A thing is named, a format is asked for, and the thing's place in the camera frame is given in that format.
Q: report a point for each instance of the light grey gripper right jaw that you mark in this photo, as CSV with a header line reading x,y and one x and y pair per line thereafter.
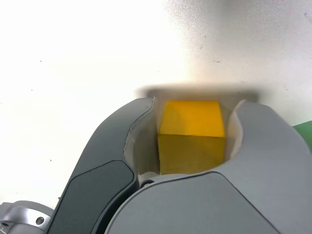
x,y
243,190

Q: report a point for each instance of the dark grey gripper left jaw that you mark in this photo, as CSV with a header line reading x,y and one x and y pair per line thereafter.
x,y
97,170

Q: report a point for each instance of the yellow cube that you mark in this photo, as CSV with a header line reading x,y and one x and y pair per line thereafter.
x,y
190,141

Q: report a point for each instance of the green cube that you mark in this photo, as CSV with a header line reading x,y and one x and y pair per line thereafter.
x,y
306,136

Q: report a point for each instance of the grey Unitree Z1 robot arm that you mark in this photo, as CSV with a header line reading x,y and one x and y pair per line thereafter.
x,y
22,215

